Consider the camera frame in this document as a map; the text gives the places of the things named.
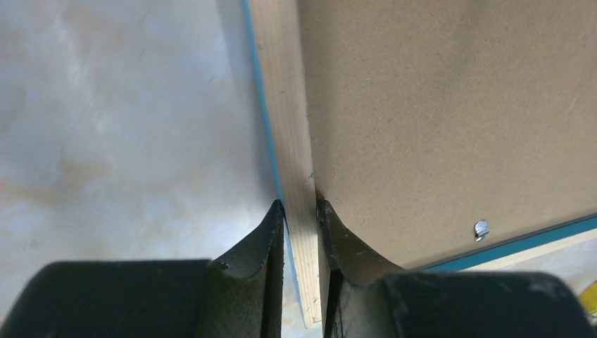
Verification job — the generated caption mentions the wooden picture frame blue edges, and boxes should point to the wooden picture frame blue edges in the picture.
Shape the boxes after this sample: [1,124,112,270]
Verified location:
[240,0,597,330]

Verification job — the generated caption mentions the yellow owl toy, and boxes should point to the yellow owl toy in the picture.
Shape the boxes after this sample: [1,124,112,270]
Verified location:
[578,282,597,321]

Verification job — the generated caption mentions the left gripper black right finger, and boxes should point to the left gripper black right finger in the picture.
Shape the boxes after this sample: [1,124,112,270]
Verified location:
[317,199,596,337]

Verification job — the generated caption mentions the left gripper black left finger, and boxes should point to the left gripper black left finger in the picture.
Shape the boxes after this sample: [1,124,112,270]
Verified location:
[1,201,284,337]

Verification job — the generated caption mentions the brown cardboard backing board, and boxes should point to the brown cardboard backing board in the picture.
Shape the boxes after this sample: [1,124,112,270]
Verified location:
[297,0,597,270]

